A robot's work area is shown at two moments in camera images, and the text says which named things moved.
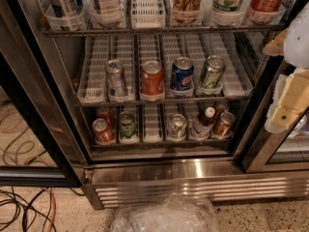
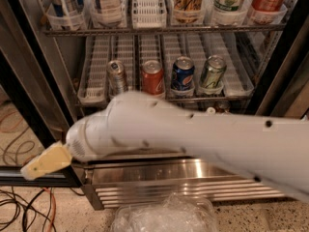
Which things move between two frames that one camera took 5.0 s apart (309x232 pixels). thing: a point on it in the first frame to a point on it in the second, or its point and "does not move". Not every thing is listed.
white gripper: x=298 y=41 to x=75 y=142
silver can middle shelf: x=116 y=78 does not move
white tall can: x=105 y=5 does not move
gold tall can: x=186 y=2 does not move
